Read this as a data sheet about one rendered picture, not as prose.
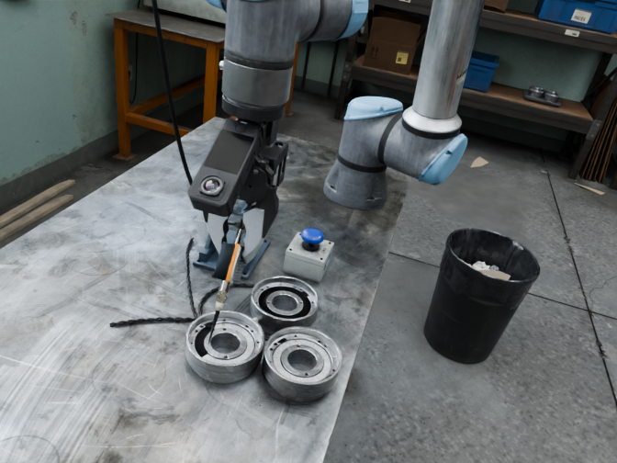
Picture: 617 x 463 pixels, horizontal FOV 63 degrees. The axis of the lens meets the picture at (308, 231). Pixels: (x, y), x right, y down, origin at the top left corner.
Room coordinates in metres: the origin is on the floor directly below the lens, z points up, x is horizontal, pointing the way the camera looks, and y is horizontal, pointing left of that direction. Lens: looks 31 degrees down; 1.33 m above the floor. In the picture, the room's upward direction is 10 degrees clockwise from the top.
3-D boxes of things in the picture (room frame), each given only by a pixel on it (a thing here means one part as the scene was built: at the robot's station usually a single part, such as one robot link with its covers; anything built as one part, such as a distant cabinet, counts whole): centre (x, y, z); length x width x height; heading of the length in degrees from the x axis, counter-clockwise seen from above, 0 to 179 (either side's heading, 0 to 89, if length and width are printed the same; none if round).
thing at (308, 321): (0.60, 0.02, 0.82); 0.10 x 0.10 x 0.04
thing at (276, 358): (0.49, -0.02, 0.82); 0.08 x 0.08 x 0.02
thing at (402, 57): (4.18, -0.39, 0.64); 0.49 x 0.40 x 0.37; 84
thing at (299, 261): (0.76, -0.01, 0.82); 0.08 x 0.07 x 0.05; 169
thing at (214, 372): (0.50, 0.08, 0.82); 0.10 x 0.10 x 0.04
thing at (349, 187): (1.08, -0.09, 0.85); 0.15 x 0.15 x 0.10
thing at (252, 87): (0.56, 0.09, 1.17); 0.08 x 0.08 x 0.05
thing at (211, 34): (3.28, 0.74, 0.39); 1.50 x 0.62 x 0.78; 169
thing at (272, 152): (0.56, 0.09, 1.09); 0.09 x 0.08 x 0.12; 171
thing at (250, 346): (0.50, 0.08, 0.82); 0.08 x 0.08 x 0.02
